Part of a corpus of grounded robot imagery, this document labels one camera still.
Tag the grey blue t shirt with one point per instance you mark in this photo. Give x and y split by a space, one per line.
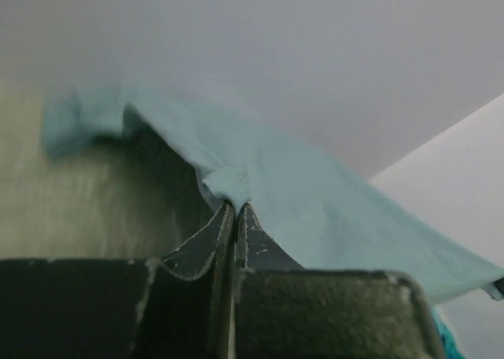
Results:
323 215

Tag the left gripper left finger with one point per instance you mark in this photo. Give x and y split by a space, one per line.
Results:
160 307

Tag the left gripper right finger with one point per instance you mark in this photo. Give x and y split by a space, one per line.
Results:
283 310

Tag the bright blue t shirt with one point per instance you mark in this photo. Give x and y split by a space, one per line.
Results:
448 340

